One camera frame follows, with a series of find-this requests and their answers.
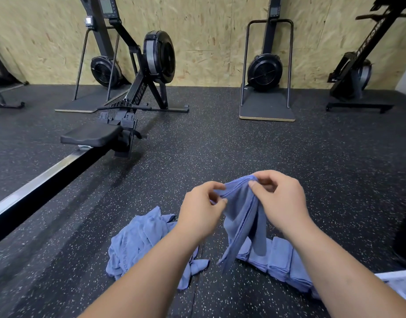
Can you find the person's left forearm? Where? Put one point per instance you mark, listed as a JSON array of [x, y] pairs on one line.
[[140, 278]]

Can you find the black ski trainer grey platform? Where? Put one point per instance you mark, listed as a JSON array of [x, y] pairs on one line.
[[100, 69]]

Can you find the black ski trainer wooden-edged platform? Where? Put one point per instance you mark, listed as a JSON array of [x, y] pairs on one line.
[[264, 70]]

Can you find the blue towel pile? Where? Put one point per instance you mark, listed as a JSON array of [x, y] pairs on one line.
[[133, 241]]

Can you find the person's right hand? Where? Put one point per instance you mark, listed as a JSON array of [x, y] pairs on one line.
[[286, 202]]

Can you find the person's right forearm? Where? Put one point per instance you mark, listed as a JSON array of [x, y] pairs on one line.
[[355, 278]]

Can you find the black rowing machine with rail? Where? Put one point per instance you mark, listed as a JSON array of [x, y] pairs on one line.
[[67, 162]]

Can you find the white perforated metal rack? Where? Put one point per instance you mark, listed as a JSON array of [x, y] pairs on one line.
[[398, 282]]

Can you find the person's left hand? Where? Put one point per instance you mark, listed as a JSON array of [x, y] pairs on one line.
[[200, 212]]

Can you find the black upright exercise machine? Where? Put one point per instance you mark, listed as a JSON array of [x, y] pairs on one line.
[[350, 74]]

